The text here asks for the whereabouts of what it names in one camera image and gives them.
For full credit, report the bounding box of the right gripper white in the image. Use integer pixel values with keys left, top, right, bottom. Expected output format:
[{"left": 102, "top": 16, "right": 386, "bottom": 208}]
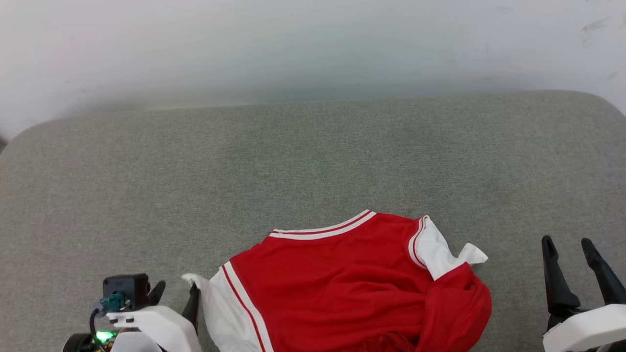
[{"left": 541, "top": 235, "right": 626, "bottom": 352}]

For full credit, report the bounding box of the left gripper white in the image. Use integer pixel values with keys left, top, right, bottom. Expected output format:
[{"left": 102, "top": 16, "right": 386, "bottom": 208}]
[{"left": 62, "top": 280, "right": 202, "bottom": 352}]

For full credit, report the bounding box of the red white sports shirt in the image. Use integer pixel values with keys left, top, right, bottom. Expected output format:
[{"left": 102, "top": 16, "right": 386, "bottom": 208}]
[{"left": 182, "top": 209, "right": 492, "bottom": 352}]

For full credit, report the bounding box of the grey fabric sofa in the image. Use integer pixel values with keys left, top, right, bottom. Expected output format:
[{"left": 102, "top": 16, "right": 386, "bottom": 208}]
[{"left": 0, "top": 90, "right": 626, "bottom": 352}]

